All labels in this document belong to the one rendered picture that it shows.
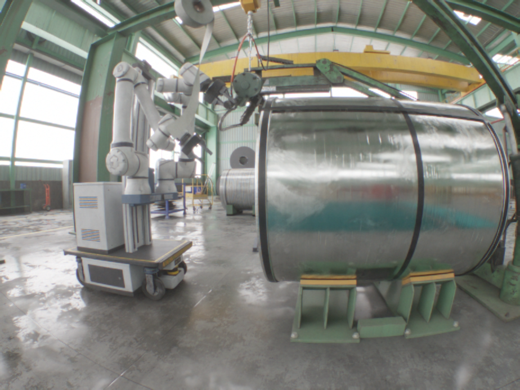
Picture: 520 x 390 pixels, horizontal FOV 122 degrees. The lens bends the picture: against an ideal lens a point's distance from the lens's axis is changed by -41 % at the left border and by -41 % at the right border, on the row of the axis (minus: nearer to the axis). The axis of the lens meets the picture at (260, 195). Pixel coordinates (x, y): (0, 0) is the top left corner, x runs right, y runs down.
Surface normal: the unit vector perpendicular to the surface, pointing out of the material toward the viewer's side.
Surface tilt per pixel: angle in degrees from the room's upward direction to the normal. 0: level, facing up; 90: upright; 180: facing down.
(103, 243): 90
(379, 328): 90
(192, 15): 90
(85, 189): 90
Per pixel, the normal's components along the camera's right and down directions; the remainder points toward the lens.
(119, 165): 0.04, 0.17
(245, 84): -0.25, 0.45
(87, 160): -0.21, 0.04
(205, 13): 0.80, 0.01
